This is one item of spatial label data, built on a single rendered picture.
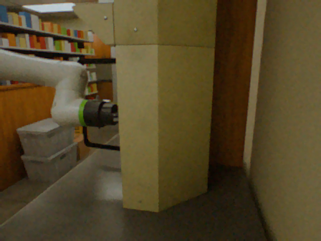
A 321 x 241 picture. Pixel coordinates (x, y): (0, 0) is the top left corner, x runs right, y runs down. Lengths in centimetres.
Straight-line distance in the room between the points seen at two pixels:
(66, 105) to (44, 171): 226
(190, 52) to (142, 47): 14
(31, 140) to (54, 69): 216
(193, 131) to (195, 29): 29
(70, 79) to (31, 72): 12
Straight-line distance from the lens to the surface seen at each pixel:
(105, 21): 63
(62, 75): 85
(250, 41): 96
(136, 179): 68
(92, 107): 78
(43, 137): 285
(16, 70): 88
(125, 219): 70
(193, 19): 66
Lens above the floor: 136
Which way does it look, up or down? 14 degrees down
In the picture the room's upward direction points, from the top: straight up
